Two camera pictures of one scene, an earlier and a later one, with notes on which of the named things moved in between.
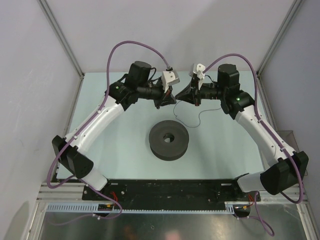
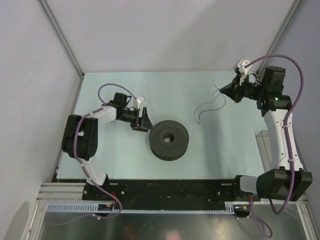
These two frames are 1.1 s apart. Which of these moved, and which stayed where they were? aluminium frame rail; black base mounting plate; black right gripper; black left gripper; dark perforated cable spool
Moved: black left gripper; black right gripper
Stayed: aluminium frame rail; dark perforated cable spool; black base mounting plate
